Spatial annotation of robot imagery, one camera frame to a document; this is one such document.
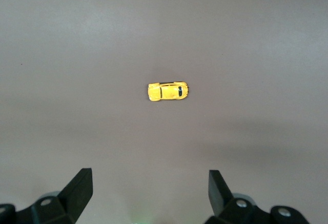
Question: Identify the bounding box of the yellow beetle toy car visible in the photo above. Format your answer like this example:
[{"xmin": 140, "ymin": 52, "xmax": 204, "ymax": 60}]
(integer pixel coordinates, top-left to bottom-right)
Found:
[{"xmin": 147, "ymin": 80, "xmax": 191, "ymax": 102}]

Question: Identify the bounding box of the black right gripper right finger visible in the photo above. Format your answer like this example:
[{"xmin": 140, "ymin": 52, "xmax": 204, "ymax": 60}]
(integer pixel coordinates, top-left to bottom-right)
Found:
[{"xmin": 206, "ymin": 170, "xmax": 312, "ymax": 224}]

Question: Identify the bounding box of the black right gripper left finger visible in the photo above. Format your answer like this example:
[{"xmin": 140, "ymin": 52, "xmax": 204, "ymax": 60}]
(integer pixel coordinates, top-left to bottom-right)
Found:
[{"xmin": 0, "ymin": 168, "xmax": 93, "ymax": 224}]

